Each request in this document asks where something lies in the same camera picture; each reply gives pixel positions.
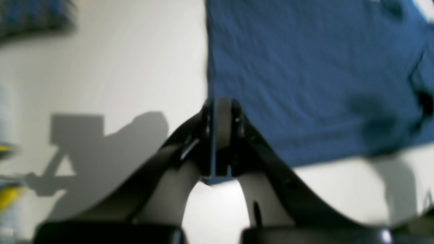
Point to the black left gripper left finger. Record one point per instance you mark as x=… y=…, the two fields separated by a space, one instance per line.
x=156 y=193

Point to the blue T-shirt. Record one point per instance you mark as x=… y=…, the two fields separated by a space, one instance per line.
x=324 y=80

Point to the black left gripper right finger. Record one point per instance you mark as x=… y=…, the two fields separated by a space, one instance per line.
x=274 y=193

